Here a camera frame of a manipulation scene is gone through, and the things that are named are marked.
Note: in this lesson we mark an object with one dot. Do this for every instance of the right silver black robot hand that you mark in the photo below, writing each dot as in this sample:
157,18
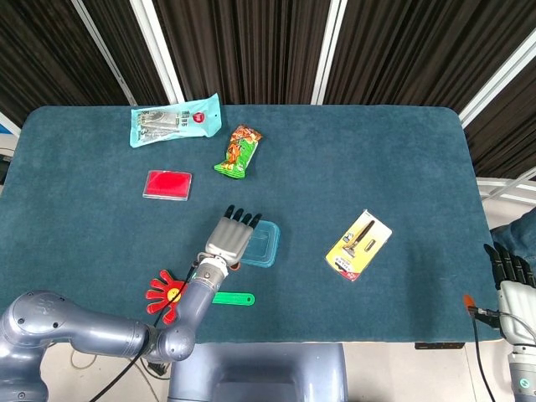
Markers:
519,310

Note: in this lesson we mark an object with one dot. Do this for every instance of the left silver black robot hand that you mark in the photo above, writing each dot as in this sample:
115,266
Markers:
228,240

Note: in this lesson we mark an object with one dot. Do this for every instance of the blue transparent plastic lid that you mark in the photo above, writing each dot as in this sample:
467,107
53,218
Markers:
264,247

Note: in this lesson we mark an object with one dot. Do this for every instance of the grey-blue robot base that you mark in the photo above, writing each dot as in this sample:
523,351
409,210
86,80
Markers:
259,372

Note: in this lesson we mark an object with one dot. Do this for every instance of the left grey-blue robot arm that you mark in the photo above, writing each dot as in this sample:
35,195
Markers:
84,331

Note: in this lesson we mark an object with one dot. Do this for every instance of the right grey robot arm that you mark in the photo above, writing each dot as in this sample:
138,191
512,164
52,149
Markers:
523,377

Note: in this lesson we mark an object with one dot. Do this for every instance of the red ink pad case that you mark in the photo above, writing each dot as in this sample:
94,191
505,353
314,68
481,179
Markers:
167,184

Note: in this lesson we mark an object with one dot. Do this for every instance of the black table control panel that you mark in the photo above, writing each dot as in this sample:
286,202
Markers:
439,346

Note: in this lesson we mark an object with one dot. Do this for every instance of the red hand clapper toy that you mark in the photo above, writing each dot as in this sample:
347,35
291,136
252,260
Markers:
161,297

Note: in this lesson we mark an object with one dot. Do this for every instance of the green orange snack bag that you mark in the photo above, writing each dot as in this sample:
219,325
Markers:
238,153

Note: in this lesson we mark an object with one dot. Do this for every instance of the teal table cloth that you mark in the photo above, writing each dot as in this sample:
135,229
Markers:
335,167

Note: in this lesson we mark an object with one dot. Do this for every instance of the yellow razor blister pack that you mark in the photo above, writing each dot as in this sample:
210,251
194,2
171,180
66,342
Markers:
358,247

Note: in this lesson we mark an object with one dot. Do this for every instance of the light blue pouch package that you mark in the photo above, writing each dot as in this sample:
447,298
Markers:
171,121

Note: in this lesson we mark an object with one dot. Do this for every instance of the black power plug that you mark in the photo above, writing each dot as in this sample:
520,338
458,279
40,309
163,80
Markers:
159,369

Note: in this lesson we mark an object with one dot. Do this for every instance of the black pleated curtain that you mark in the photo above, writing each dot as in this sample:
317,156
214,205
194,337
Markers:
259,42

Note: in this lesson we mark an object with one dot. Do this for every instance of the white metal pole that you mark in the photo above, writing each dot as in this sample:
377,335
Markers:
331,46
498,78
157,46
102,52

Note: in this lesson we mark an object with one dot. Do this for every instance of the white metal frame bars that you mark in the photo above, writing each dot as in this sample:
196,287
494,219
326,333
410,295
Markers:
511,197

